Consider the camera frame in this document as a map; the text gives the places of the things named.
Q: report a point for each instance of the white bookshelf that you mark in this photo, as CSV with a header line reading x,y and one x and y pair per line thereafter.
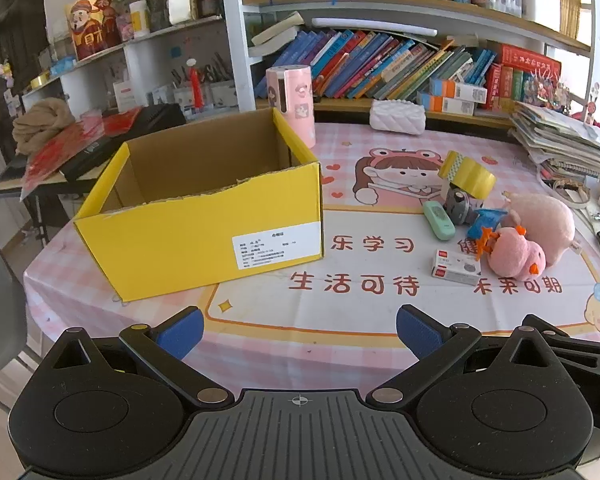
x,y
240,50

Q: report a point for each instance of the row of colourful books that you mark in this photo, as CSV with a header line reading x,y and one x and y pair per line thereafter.
x,y
370,67

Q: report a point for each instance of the white side shelf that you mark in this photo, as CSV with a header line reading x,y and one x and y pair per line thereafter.
x,y
145,60

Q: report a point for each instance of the orange white carton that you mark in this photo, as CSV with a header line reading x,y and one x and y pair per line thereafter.
x,y
460,90
445,105

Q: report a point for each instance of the red boxed book set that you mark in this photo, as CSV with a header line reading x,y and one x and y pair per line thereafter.
x,y
522,72

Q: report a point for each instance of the black case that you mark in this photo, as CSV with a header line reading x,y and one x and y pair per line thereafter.
x,y
155,117

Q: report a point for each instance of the desk pen holder with tools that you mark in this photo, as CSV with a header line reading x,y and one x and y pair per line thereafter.
x,y
205,92

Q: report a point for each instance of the pink plush pig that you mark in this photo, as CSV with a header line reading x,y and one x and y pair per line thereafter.
x,y
545,225

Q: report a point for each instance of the small white red box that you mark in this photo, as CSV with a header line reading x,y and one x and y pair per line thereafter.
x,y
455,267

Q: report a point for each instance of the pink printed canister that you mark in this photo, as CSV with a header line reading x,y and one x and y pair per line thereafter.
x,y
297,100

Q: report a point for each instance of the stack of papers and notebooks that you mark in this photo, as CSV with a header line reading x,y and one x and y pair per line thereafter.
x,y
560,140

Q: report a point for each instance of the white quilted tissue box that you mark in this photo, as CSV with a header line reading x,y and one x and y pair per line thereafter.
x,y
397,117

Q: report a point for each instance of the white pen holder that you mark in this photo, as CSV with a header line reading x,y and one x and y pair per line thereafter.
x,y
540,7

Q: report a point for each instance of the red paper sheets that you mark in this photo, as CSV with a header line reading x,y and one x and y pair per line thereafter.
x,y
60,152

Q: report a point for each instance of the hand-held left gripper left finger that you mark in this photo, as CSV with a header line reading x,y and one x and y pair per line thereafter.
x,y
180,332

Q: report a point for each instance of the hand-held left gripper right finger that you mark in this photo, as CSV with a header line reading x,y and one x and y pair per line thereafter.
x,y
420,332

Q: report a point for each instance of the blue snack packet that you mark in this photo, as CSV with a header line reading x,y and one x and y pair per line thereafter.
x,y
487,220

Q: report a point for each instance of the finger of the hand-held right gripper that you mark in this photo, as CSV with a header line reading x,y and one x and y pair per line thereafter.
x,y
595,360

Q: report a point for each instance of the yellow cardboard box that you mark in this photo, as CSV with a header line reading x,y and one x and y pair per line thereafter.
x,y
180,240

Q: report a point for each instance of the grey chair back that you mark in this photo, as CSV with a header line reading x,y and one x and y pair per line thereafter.
x,y
0,305

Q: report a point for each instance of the red figure paper lantern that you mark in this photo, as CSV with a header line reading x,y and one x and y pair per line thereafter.
x,y
92,30

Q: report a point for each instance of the beige knitted scarf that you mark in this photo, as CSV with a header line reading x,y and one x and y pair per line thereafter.
x,y
42,125

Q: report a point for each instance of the white yellow cup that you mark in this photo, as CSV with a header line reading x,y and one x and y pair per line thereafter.
x,y
140,20

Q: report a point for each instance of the yellow tape roll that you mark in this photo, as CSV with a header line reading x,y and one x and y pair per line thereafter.
x,y
475,180

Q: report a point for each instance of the rolled bamboo mat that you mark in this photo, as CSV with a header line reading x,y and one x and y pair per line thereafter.
x,y
571,0

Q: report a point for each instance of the white rolled tube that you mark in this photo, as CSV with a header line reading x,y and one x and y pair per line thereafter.
x,y
375,27

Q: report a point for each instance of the mint green correction tape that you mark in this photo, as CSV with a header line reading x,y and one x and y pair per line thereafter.
x,y
439,220

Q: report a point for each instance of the small wooden side desk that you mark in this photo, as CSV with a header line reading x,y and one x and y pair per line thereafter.
x,y
10,180

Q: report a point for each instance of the pink plush chick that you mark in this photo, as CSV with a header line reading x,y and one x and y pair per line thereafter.
x,y
515,255

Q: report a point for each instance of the grey tape dispenser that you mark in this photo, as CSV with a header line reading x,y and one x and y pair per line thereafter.
x,y
457,205

